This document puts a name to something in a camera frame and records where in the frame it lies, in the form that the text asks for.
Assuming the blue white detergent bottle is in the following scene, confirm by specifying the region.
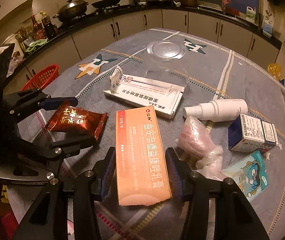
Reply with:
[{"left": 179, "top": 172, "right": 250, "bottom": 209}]
[{"left": 262, "top": 19, "right": 273, "bottom": 37}]

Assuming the green detergent jug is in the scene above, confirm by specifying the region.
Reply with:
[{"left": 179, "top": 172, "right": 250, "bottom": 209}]
[{"left": 245, "top": 6, "right": 256, "bottom": 24}]

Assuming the white spray bottle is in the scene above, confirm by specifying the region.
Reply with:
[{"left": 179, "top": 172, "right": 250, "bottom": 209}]
[{"left": 183, "top": 99, "right": 248, "bottom": 122}]

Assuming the grey patterned tablecloth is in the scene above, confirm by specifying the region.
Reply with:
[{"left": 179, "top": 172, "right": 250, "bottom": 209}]
[{"left": 18, "top": 28, "right": 285, "bottom": 239}]

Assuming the red snack packet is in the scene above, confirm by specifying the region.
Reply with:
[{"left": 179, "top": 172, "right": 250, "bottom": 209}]
[{"left": 45, "top": 100, "right": 108, "bottom": 141}]

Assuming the white medicine box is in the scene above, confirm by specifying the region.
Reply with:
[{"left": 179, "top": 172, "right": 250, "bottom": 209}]
[{"left": 103, "top": 66, "right": 185, "bottom": 119}]

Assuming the light blue tissue pack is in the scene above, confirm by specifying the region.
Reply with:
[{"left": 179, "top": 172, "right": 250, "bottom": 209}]
[{"left": 222, "top": 151, "right": 269, "bottom": 202}]

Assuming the blue white small carton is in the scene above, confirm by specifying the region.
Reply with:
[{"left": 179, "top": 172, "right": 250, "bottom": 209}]
[{"left": 228, "top": 114, "right": 279, "bottom": 154}]

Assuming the red plastic basket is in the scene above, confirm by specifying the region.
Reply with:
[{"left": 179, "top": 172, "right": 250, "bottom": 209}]
[{"left": 21, "top": 64, "right": 59, "bottom": 91}]

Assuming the black frying pan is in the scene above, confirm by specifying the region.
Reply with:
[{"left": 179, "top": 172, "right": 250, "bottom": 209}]
[{"left": 91, "top": 0, "right": 121, "bottom": 9}]

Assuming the crumpled clear plastic bag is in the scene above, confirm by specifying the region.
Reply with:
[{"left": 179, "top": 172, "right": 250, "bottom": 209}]
[{"left": 176, "top": 116, "right": 226, "bottom": 181}]

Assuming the green dishcloth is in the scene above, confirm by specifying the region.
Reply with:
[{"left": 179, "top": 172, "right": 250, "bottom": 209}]
[{"left": 26, "top": 38, "right": 48, "bottom": 54}]

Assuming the lidded steel wok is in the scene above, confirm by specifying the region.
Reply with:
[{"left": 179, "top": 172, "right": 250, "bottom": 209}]
[{"left": 52, "top": 0, "right": 89, "bottom": 23}]

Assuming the white ceramic jar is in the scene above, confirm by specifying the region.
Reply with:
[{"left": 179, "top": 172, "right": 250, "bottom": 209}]
[{"left": 2, "top": 34, "right": 24, "bottom": 58}]

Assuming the dark sauce bottle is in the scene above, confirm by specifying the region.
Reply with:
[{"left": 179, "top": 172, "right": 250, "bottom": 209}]
[{"left": 39, "top": 11, "right": 57, "bottom": 40}]

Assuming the orange ointment box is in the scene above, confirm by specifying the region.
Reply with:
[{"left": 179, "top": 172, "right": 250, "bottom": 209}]
[{"left": 115, "top": 106, "right": 171, "bottom": 206}]

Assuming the clear plastic lid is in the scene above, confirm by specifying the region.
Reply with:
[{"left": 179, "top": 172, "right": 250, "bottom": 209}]
[{"left": 146, "top": 40, "right": 186, "bottom": 61}]

